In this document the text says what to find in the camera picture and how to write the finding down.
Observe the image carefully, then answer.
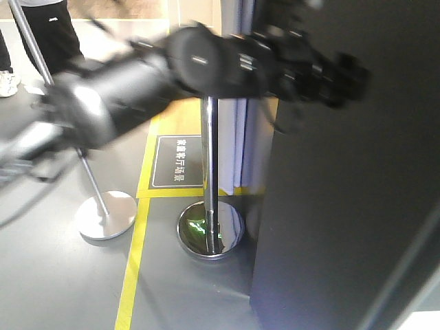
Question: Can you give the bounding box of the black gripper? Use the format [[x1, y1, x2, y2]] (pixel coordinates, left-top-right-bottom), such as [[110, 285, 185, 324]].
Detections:
[[251, 27, 371, 109]]

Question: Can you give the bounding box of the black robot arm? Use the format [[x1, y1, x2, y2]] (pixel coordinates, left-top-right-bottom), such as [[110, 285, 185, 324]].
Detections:
[[1, 24, 370, 186]]

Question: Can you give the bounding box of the grey curtain behind fridge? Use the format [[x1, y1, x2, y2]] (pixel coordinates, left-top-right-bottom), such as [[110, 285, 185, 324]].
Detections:
[[217, 0, 276, 189]]

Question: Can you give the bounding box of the open white fridge door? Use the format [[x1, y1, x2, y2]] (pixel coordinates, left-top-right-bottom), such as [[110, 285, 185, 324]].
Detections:
[[250, 1, 439, 329]]

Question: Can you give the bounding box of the dark floor sign sticker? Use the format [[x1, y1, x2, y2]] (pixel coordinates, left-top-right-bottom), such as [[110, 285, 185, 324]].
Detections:
[[150, 135, 203, 189]]

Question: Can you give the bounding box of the chrome barrier stanchion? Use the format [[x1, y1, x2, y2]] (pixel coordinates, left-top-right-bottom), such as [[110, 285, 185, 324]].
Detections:
[[177, 96, 245, 261]]

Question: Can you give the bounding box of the person in black trousers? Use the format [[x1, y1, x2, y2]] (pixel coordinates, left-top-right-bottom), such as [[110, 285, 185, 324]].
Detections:
[[18, 0, 84, 76]]

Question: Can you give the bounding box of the steel stanchion post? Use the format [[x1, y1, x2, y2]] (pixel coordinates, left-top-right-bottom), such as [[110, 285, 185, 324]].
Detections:
[[8, 1, 137, 241]]

